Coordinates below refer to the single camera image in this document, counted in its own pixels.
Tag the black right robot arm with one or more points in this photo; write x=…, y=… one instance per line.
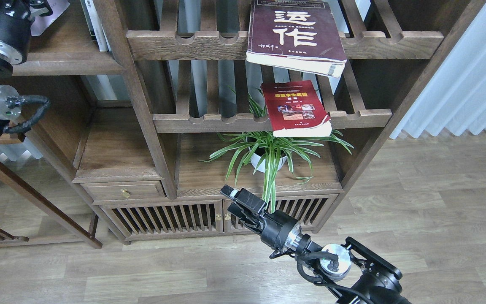
x=351, y=272

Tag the dark red thick book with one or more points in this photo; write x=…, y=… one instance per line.
x=297, y=35

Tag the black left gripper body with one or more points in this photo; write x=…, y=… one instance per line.
x=16, y=19

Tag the white upright books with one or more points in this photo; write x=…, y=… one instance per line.
x=95, y=26

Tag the white pleated curtain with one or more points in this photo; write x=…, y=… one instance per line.
x=455, y=98

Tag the red paperback book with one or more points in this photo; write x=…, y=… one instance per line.
x=295, y=110

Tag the dark wooden bookshelf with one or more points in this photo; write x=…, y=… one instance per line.
x=148, y=134

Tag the white lavender paperback book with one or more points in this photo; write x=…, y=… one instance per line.
x=41, y=23

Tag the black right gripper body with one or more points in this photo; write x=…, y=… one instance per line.
x=278, y=230

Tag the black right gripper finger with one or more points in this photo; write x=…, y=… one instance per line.
x=249, y=202
x=240, y=212

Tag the green spider plant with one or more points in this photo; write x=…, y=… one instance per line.
x=271, y=151

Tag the brass drawer knob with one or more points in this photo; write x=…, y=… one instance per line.
x=125, y=193

